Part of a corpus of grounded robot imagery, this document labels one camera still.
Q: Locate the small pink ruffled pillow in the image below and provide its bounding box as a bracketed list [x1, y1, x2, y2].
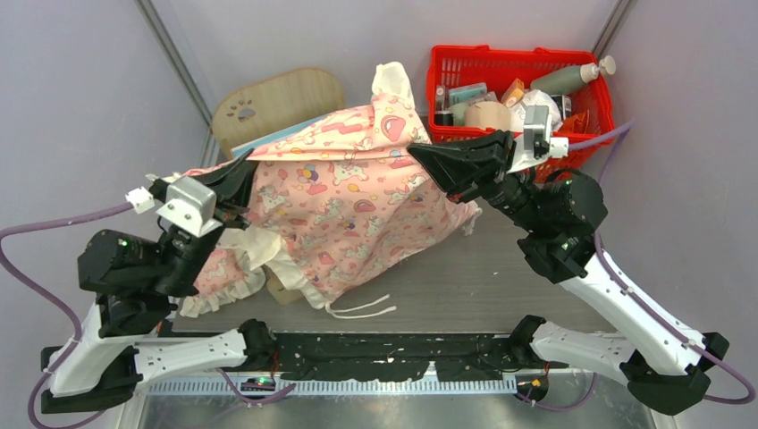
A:
[179, 248, 266, 318]

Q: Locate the orange small box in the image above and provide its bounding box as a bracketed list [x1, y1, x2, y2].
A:
[501, 79, 526, 108]

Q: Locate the teal box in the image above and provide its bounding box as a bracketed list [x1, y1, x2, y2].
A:
[448, 82, 488, 105]

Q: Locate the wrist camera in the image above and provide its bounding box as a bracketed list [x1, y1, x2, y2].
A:
[523, 106, 569, 160]
[156, 177, 222, 237]

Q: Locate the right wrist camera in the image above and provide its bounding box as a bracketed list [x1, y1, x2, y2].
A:
[523, 106, 569, 160]

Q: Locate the red plastic basket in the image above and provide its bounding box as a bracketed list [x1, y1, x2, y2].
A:
[426, 45, 615, 146]

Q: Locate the beige tape roll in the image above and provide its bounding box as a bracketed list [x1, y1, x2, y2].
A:
[464, 101, 511, 130]

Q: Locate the white round pouch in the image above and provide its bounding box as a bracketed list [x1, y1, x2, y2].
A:
[509, 89, 563, 132]

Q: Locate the pink unicorn mattress cushion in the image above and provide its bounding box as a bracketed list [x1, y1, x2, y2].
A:
[216, 62, 481, 319]

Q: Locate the wooden pet bed frame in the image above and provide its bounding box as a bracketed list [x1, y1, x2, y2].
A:
[211, 67, 345, 159]

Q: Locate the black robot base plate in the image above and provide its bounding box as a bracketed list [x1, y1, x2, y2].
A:
[159, 331, 569, 383]

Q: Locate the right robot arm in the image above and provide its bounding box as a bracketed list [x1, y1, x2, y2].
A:
[408, 130, 729, 416]

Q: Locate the green pump bottle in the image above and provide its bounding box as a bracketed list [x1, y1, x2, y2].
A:
[529, 55, 617, 96]

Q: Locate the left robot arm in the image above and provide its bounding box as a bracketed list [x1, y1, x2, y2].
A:
[40, 155, 275, 414]

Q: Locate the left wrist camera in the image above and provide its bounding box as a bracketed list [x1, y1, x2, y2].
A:
[156, 177, 222, 237]

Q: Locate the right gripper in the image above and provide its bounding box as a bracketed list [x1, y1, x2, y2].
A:
[408, 127, 549, 231]

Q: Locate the orange snack packet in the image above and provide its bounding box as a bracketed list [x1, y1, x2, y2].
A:
[559, 111, 590, 134]

